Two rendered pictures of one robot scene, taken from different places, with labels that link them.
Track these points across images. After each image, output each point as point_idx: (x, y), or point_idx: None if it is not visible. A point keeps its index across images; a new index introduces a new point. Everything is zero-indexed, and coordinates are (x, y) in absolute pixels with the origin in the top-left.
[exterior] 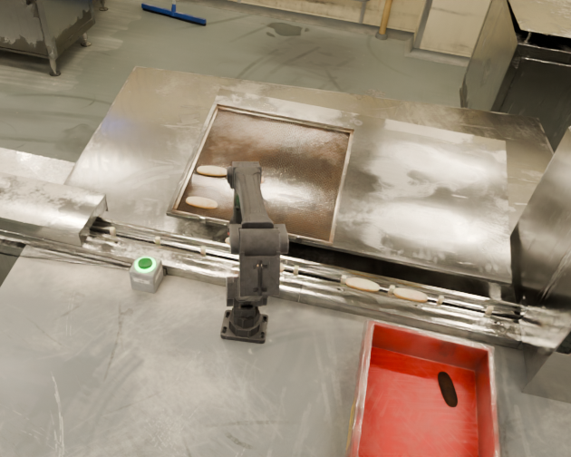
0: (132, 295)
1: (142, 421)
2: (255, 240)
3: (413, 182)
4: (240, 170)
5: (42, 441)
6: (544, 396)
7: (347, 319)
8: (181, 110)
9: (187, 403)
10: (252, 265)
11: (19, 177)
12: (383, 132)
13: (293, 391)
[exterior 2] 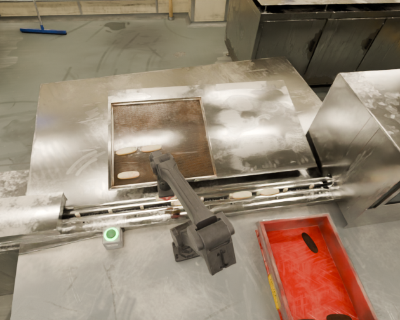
0: (108, 254)
1: None
2: (213, 239)
3: (246, 120)
4: (163, 166)
5: None
6: (355, 226)
7: (241, 219)
8: (84, 108)
9: (174, 317)
10: (216, 254)
11: None
12: (218, 93)
13: (232, 280)
